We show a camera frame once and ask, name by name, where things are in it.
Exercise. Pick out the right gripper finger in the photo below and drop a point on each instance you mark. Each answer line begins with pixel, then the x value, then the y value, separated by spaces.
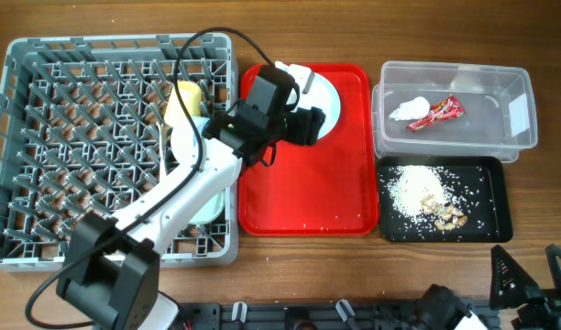
pixel 511 286
pixel 553 255

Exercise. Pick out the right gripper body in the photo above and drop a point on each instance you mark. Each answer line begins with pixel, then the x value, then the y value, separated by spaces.
pixel 548 306

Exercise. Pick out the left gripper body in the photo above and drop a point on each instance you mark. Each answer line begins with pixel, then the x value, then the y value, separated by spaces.
pixel 276 128

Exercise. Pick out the light blue round plate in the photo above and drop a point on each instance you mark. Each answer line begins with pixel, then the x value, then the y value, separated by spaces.
pixel 316 91

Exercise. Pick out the light blue bowl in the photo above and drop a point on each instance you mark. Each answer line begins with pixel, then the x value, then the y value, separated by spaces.
pixel 183 142

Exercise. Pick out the yellow plastic cup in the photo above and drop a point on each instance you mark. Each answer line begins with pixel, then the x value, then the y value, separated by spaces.
pixel 184 93

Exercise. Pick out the mint green bowl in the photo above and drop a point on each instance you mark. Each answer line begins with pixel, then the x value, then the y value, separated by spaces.
pixel 210 211

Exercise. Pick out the white plastic fork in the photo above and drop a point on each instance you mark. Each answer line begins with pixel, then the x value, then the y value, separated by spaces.
pixel 162 148

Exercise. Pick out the white tissue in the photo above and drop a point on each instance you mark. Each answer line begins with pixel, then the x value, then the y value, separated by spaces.
pixel 415 109

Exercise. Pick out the rice and peanut leftovers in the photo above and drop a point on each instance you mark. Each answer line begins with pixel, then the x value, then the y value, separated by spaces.
pixel 428 199

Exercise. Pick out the red snack wrapper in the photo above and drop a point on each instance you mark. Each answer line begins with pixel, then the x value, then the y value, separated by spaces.
pixel 446 109

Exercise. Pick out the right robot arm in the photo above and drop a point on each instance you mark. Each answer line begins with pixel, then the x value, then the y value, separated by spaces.
pixel 440 308

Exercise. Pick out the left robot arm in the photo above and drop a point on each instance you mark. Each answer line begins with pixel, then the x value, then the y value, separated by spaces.
pixel 112 266

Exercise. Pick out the red plastic serving tray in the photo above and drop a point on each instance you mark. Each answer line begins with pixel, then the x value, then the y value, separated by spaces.
pixel 328 189

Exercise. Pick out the clear plastic bin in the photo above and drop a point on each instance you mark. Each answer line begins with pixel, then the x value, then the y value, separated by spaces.
pixel 500 114

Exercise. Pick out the black plastic tray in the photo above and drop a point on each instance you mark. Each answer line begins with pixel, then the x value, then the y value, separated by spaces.
pixel 492 222

